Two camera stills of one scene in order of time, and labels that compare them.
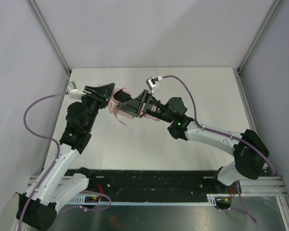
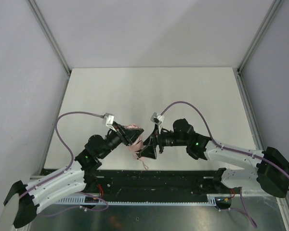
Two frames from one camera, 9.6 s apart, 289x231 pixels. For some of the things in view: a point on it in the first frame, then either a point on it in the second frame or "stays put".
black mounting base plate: [152, 183] stays put
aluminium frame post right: [273, 9] stays put
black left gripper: [92, 94] -> [123, 135]
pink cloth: [119, 96] -> [138, 142]
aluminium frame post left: [49, 33] stays put
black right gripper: [145, 103] -> [157, 140]
